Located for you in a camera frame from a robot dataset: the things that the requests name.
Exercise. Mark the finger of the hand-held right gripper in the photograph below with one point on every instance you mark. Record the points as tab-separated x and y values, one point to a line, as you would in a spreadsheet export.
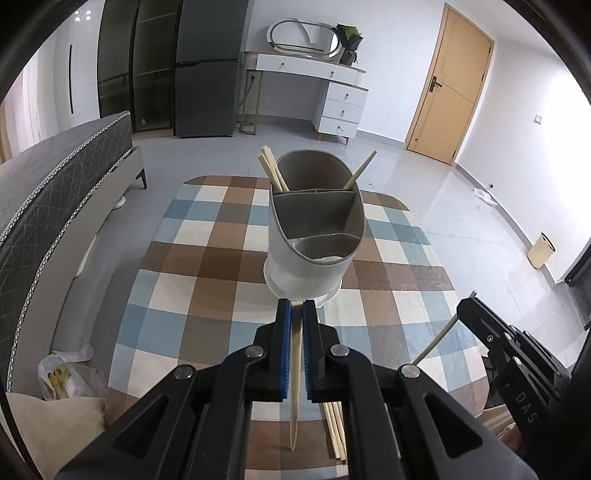
498	321
475	327

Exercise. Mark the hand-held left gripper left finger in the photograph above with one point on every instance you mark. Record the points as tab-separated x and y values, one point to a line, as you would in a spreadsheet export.
285	350

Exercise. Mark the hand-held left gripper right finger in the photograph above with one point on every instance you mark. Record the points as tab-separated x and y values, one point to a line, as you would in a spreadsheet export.
310	350

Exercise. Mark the wooden chopstick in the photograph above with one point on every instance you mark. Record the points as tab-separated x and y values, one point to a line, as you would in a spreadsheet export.
277	170
434	339
360	170
270	175
294	415

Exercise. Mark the white utensil holder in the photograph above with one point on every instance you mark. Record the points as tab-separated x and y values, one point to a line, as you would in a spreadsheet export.
314	272

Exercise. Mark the pile of wooden chopsticks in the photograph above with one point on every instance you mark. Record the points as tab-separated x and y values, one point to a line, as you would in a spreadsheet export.
334	429

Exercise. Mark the beige waste bin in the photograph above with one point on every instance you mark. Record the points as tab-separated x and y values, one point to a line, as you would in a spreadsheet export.
541	251

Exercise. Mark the black cabinet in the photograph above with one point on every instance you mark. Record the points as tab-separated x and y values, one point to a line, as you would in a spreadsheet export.
579	277

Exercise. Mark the checkered tablecloth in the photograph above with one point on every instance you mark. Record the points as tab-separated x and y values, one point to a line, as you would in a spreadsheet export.
194	277

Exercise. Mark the white cloth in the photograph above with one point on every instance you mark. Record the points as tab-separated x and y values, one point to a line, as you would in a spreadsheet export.
485	196

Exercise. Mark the plastic bag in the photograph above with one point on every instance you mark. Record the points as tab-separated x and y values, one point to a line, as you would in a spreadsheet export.
69	374

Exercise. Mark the wooden door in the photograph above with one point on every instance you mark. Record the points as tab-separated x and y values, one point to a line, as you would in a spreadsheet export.
448	92

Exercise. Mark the white dressing table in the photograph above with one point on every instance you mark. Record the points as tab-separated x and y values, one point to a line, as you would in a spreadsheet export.
341	110

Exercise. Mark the beige cushion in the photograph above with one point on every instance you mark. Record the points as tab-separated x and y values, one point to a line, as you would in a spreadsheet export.
55	434

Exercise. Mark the grey refrigerator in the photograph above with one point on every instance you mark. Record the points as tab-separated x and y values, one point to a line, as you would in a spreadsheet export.
207	92

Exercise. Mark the grey quilted mattress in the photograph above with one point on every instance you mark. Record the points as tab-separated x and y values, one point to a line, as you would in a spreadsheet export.
46	184

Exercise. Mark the oval mirror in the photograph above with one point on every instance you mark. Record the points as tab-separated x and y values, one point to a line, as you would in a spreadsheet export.
295	37

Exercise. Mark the dark glass cabinet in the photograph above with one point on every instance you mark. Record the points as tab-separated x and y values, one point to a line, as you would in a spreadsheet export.
138	69

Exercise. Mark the green plant in black wrap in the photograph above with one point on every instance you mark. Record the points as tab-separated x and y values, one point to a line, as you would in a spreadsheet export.
348	34

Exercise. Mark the white wardrobe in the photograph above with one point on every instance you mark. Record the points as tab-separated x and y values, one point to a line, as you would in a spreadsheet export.
60	83

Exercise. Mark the light grey bed frame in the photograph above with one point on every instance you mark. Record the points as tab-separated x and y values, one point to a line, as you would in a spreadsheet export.
55	286

